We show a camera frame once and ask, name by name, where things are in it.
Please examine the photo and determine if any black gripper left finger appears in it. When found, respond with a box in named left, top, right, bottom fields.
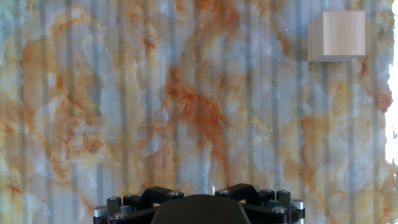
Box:
left=93, top=185, right=185, bottom=224

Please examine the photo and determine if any light wooden block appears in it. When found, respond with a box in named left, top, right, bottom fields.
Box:
left=307, top=11, right=366, bottom=63

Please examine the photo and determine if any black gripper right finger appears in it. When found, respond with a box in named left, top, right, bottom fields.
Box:
left=214, top=182, right=306, bottom=224

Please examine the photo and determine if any orange marble pattern mat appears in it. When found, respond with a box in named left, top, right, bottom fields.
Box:
left=0, top=0, right=396, bottom=224

